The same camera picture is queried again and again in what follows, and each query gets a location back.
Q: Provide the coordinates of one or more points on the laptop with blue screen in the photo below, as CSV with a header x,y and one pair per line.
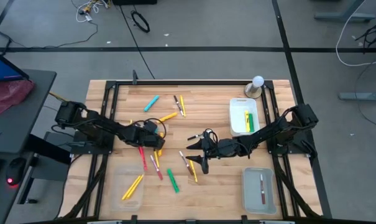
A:
x,y
1,68

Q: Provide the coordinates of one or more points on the grey desk foot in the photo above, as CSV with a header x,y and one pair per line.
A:
x,y
340,16
361,95

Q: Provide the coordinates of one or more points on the pink dry-erase marker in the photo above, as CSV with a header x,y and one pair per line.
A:
x,y
156,168

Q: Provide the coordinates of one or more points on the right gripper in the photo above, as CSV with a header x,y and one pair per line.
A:
x,y
222,147

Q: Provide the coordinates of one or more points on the white bulb on metal base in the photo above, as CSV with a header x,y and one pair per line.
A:
x,y
258,81

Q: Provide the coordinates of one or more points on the teal highlighter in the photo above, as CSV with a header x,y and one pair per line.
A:
x,y
151,103

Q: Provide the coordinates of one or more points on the pale yellow chunky highlighter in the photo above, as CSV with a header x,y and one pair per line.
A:
x,y
246,122

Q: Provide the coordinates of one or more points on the grey translucent plastic bin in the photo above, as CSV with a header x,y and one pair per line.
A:
x,y
250,199

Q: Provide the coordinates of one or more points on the green highlighter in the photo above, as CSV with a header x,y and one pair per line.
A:
x,y
251,123
173,180

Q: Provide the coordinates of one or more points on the white plastic bin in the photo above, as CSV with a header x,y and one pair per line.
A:
x,y
237,118

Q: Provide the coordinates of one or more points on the orange-yellow chunky highlighter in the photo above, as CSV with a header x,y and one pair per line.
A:
x,y
168,117

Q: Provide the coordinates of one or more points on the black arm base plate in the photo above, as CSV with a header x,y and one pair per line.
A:
x,y
299,147
82,150

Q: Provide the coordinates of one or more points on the black side desk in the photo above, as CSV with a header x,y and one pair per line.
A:
x,y
20,124

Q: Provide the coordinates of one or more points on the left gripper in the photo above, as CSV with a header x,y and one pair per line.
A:
x,y
144,138

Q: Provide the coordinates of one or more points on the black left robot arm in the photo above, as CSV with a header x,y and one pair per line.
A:
x,y
97,124

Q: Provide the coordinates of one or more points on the slim pink highlighter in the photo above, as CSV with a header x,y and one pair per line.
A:
x,y
143,158

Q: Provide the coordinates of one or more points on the black dry-erase marker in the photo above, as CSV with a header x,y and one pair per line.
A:
x,y
177,104
194,137

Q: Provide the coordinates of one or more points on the red cloth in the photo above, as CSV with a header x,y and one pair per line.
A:
x,y
4,96

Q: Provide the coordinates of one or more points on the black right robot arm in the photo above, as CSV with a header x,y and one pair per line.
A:
x,y
274,130

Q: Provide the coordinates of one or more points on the clear plastic bin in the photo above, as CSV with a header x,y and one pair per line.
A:
x,y
119,199

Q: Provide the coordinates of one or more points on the black computer mouse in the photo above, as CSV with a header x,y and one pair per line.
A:
x,y
15,169

